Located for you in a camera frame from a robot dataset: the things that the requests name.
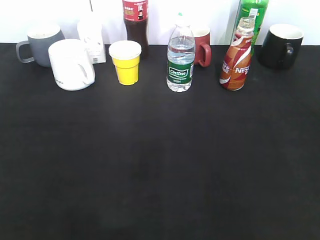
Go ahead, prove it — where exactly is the dark cola bottle red label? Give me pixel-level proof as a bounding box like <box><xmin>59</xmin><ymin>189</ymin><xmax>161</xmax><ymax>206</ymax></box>
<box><xmin>122</xmin><ymin>0</ymin><xmax>149</xmax><ymax>59</ymax></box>

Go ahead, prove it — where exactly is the black ceramic mug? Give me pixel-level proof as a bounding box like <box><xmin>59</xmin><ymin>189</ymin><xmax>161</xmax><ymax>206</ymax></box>
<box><xmin>258</xmin><ymin>23</ymin><xmax>304</xmax><ymax>70</ymax></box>

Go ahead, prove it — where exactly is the red ceramic mug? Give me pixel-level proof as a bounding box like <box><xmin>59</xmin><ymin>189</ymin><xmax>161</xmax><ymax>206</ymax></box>
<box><xmin>191</xmin><ymin>25</ymin><xmax>212</xmax><ymax>68</ymax></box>

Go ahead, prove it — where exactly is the white ceramic mug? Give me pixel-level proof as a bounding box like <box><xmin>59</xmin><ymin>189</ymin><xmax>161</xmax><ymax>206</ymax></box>
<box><xmin>48</xmin><ymin>39</ymin><xmax>96</xmax><ymax>91</ymax></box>

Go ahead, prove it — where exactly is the orange Nescafe coffee bottle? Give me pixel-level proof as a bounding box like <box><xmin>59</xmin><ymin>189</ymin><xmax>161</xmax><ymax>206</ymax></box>
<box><xmin>219</xmin><ymin>17</ymin><xmax>255</xmax><ymax>91</ymax></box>

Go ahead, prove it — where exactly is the clear water bottle green label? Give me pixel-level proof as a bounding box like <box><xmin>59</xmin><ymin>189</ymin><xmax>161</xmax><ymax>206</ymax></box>
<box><xmin>166</xmin><ymin>12</ymin><xmax>196</xmax><ymax>93</ymax></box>

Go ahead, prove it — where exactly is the grey ceramic mug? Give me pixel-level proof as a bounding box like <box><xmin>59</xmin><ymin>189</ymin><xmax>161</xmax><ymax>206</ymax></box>
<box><xmin>16</xmin><ymin>23</ymin><xmax>65</xmax><ymax>68</ymax></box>

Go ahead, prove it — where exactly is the white milk carton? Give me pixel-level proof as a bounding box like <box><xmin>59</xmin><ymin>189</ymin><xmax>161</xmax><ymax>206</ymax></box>
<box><xmin>77</xmin><ymin>12</ymin><xmax>106</xmax><ymax>64</ymax></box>

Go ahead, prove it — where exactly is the green sprite bottle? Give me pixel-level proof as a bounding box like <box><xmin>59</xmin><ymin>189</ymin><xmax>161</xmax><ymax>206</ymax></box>
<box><xmin>233</xmin><ymin>0</ymin><xmax>269</xmax><ymax>56</ymax></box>

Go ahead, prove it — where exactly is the yellow plastic cup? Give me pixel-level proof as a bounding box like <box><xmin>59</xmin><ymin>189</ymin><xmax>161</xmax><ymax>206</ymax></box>
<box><xmin>108</xmin><ymin>40</ymin><xmax>142</xmax><ymax>86</ymax></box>

